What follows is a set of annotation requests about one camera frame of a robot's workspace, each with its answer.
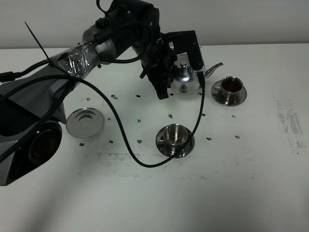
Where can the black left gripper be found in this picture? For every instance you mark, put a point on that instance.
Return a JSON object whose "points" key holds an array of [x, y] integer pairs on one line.
{"points": [[151, 45]]}

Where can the stainless steel teacup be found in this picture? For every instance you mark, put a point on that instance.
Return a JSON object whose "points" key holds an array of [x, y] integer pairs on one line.
{"points": [[229, 87], [171, 136]]}

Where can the stainless steel teapot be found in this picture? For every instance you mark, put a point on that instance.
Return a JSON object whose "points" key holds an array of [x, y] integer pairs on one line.
{"points": [[185, 81]]}

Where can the far stainless steel teacup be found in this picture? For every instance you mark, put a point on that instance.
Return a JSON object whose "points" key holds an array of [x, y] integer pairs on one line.
{"points": [[229, 87]]}

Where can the black cable tie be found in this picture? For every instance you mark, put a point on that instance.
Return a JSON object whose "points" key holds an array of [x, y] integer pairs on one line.
{"points": [[38, 42]]}

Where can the near stainless steel teacup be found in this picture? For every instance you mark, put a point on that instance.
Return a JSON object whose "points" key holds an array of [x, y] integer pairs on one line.
{"points": [[171, 136]]}

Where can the steel teapot saucer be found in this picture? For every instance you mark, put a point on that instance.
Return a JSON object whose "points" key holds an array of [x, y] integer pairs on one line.
{"points": [[85, 122]]}

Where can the far stainless steel saucer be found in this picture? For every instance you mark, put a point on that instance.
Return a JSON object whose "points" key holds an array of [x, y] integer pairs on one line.
{"points": [[218, 96]]}

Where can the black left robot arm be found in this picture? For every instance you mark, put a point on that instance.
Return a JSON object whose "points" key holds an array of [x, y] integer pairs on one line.
{"points": [[31, 102]]}

